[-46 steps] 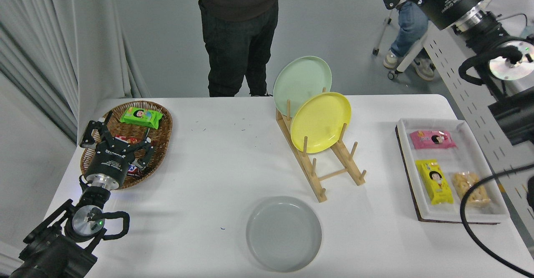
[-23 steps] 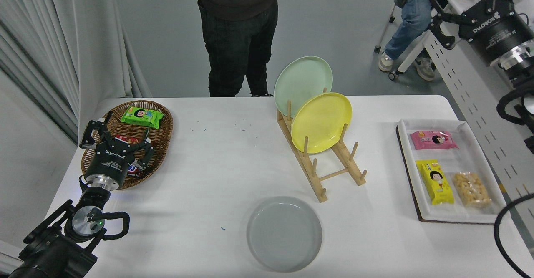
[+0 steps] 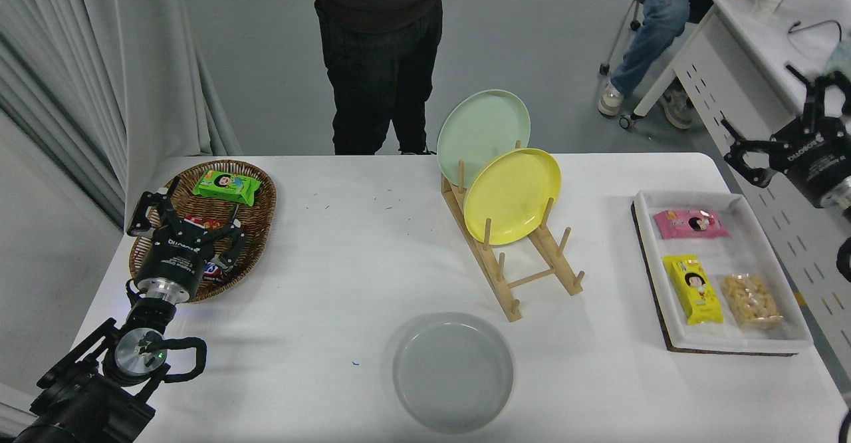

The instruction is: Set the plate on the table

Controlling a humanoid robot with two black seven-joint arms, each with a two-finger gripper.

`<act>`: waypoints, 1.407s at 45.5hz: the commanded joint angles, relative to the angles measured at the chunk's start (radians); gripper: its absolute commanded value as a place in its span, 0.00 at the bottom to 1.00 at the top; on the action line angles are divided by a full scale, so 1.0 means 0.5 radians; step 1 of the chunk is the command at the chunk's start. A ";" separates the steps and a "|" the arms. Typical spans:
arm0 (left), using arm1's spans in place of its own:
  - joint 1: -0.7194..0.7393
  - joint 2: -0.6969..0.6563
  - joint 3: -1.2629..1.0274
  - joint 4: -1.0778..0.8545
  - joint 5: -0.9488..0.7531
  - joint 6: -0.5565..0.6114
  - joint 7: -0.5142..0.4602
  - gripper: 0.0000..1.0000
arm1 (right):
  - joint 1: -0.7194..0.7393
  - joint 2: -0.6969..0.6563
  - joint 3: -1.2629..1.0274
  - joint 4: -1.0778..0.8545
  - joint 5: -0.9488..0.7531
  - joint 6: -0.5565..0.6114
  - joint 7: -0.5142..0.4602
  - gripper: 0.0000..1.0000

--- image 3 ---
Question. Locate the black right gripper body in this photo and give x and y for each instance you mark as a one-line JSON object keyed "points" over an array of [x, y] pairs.
{"points": [[821, 157]]}

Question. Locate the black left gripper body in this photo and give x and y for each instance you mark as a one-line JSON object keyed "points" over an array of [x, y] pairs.
{"points": [[174, 257]]}

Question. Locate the grey plate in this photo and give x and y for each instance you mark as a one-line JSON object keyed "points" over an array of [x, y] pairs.
{"points": [[452, 370]]}

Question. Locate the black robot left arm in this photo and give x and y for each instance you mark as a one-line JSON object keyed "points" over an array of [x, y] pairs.
{"points": [[80, 403]]}

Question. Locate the yellow plate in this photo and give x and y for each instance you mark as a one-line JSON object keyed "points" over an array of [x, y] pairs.
{"points": [[512, 197]]}

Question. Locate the pale green plate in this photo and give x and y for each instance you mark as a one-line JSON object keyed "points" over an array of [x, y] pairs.
{"points": [[482, 130]]}

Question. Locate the wooden plate rack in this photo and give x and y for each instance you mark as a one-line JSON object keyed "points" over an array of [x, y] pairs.
{"points": [[512, 311]]}

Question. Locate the blue white snack bar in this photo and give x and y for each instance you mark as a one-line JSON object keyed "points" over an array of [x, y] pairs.
{"points": [[213, 271]]}

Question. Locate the red snack bar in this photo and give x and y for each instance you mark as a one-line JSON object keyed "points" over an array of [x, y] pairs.
{"points": [[209, 221]]}

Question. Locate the pale green bottle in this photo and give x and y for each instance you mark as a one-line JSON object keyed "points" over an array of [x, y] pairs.
{"points": [[841, 57]]}

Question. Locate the brown wicker basket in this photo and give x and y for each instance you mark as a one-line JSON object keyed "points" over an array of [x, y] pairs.
{"points": [[262, 197]]}

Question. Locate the green snack pack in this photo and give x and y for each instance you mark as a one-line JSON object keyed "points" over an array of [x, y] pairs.
{"points": [[226, 187]]}

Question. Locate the white side desk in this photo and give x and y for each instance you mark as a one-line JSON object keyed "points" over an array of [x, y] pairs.
{"points": [[764, 50]]}

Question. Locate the pink snack pack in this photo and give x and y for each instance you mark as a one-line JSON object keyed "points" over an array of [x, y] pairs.
{"points": [[685, 223]]}

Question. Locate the white tray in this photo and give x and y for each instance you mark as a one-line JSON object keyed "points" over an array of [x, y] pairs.
{"points": [[738, 257]]}

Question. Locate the clear bag of puffs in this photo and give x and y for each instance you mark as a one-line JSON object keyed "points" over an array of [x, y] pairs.
{"points": [[751, 303]]}

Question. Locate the yellow snack pack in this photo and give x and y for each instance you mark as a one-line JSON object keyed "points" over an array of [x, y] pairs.
{"points": [[695, 290]]}

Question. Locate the grey curtain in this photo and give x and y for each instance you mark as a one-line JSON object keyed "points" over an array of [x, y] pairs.
{"points": [[100, 64]]}

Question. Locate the seated person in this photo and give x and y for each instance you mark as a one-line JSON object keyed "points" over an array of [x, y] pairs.
{"points": [[655, 24]]}

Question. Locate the white chair leg with caster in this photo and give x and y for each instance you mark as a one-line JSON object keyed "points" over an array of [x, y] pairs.
{"points": [[604, 69]]}

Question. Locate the standing person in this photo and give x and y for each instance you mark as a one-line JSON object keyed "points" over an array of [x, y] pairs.
{"points": [[379, 30]]}

